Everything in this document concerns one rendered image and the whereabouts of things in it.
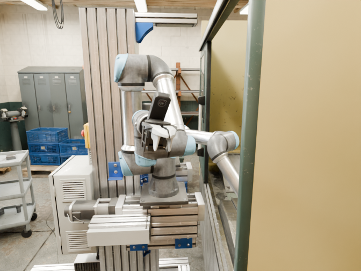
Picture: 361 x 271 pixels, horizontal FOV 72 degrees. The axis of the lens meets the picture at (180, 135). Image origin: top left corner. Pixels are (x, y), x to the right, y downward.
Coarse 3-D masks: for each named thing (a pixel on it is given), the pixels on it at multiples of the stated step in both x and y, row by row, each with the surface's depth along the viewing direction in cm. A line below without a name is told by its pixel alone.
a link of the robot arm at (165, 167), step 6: (156, 162) 112; (162, 162) 113; (168, 162) 114; (174, 162) 117; (156, 168) 113; (162, 168) 114; (168, 168) 115; (174, 168) 118; (156, 174) 116; (162, 174) 115; (168, 174) 115
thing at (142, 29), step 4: (136, 24) 124; (140, 24) 124; (144, 24) 124; (148, 24) 124; (152, 24) 124; (136, 28) 124; (140, 28) 124; (144, 28) 125; (148, 28) 125; (152, 28) 132; (136, 32) 125; (140, 32) 125; (144, 32) 125; (148, 32) 133; (136, 36) 125; (140, 36) 125; (144, 36) 133; (136, 40) 125; (140, 40) 130
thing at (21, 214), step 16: (0, 160) 264; (16, 160) 264; (0, 192) 267; (16, 192) 267; (32, 192) 301; (0, 208) 281; (16, 208) 286; (32, 208) 291; (0, 224) 264; (16, 224) 262
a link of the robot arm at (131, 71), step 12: (120, 60) 99; (132, 60) 100; (144, 60) 102; (120, 72) 99; (132, 72) 101; (144, 72) 102; (120, 84) 103; (132, 84) 102; (144, 84) 106; (132, 96) 104; (132, 108) 105; (132, 132) 107; (132, 144) 108; (120, 156) 109; (132, 156) 108; (132, 168) 109; (144, 168) 111
